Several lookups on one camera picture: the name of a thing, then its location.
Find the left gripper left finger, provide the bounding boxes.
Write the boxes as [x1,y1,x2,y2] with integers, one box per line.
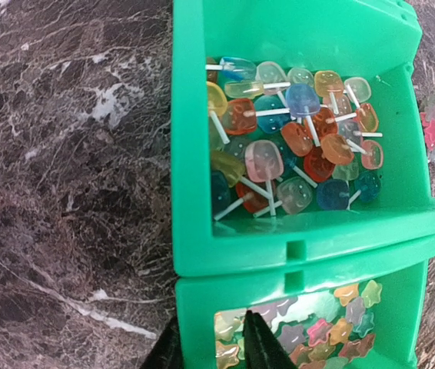
[141,317,183,369]

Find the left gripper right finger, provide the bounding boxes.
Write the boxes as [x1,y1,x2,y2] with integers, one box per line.
[243,310,296,369]

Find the green three-compartment bin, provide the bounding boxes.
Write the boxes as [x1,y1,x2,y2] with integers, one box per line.
[171,1,435,368]

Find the star gummy candies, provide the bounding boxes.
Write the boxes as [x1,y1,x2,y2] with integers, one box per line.
[213,279,384,369]

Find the wrapped colourful candies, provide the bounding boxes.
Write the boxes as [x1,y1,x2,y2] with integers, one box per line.
[205,56,384,221]

